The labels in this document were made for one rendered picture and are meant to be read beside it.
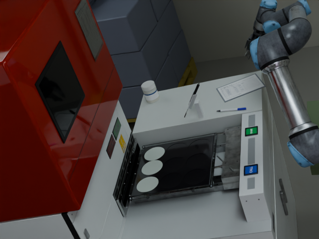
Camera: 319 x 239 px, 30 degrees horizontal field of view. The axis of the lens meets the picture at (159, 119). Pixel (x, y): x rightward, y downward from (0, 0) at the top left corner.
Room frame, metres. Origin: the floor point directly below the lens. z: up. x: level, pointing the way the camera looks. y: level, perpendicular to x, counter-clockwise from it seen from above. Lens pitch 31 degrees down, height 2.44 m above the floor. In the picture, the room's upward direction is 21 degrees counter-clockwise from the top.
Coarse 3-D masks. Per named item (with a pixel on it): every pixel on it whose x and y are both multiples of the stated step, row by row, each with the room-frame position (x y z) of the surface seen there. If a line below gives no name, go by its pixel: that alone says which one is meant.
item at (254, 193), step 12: (252, 120) 2.18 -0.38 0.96; (264, 120) 2.21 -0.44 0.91; (264, 132) 2.12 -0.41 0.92; (252, 144) 2.01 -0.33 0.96; (264, 144) 2.03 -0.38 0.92; (240, 156) 1.96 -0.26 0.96; (252, 156) 1.94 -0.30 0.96; (264, 156) 1.95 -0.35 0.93; (240, 168) 1.89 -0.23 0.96; (264, 168) 1.87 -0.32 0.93; (240, 180) 1.82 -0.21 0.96; (252, 180) 1.80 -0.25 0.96; (264, 180) 1.80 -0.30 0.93; (240, 192) 1.75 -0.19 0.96; (252, 192) 1.73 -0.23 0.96; (264, 192) 1.73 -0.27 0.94; (252, 204) 1.72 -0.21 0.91; (264, 204) 1.70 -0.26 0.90; (252, 216) 1.72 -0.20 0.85; (264, 216) 1.71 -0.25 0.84
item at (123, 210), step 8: (136, 144) 2.39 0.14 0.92; (128, 160) 2.25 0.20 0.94; (136, 160) 2.34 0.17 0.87; (128, 168) 2.21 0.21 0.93; (136, 168) 2.29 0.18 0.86; (120, 184) 2.10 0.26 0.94; (128, 184) 2.18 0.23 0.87; (120, 192) 2.05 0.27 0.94; (128, 192) 2.12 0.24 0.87; (120, 200) 2.02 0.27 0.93; (128, 200) 2.08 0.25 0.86; (120, 208) 2.00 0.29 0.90
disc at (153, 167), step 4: (156, 160) 2.23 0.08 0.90; (148, 164) 2.23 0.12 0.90; (152, 164) 2.22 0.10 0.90; (156, 164) 2.21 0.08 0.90; (160, 164) 2.19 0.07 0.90; (144, 168) 2.21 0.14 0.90; (148, 168) 2.20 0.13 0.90; (152, 168) 2.19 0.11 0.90; (156, 168) 2.18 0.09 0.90; (160, 168) 2.16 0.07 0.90; (144, 172) 2.18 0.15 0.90; (148, 172) 2.17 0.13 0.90; (152, 172) 2.16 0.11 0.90; (156, 172) 2.15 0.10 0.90
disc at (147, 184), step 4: (144, 180) 2.12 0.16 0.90; (148, 180) 2.11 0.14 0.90; (152, 180) 2.10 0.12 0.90; (156, 180) 2.09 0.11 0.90; (140, 184) 2.11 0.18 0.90; (144, 184) 2.10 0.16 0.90; (148, 184) 2.09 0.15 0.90; (152, 184) 2.07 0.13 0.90; (156, 184) 2.06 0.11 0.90; (140, 188) 2.08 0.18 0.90; (144, 188) 2.07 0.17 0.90; (148, 188) 2.06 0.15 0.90; (152, 188) 2.05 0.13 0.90
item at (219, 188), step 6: (216, 186) 1.97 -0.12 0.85; (222, 186) 1.97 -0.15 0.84; (186, 192) 2.02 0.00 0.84; (192, 192) 2.01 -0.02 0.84; (198, 192) 2.00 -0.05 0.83; (204, 192) 1.99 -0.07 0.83; (210, 192) 1.98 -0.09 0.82; (144, 198) 2.08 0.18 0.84; (150, 198) 2.07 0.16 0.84; (156, 198) 2.06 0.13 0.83; (162, 198) 2.05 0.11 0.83; (168, 198) 2.05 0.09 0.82
